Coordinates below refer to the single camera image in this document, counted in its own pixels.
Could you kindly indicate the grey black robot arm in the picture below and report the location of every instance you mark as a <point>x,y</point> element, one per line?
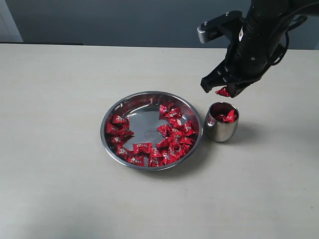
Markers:
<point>297,11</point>

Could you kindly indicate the round stainless steel plate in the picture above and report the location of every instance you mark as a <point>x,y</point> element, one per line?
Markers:
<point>147,125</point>

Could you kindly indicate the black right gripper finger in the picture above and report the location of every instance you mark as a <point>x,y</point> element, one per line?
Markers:
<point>233,89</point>

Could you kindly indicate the stainless steel cup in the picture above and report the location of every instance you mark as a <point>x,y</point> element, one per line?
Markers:
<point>219,131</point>

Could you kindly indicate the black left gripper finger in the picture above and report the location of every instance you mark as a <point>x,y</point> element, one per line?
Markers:
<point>217,77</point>

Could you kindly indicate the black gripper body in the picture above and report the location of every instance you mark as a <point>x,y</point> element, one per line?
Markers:
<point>261,43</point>

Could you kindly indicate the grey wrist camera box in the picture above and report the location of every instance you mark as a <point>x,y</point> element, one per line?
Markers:
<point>227,25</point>

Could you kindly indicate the red candy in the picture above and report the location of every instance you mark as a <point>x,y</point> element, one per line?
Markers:
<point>223,92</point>
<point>187,141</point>
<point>229,118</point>
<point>142,148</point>
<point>164,109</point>
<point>138,160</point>
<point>111,129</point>
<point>117,119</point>
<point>174,113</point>

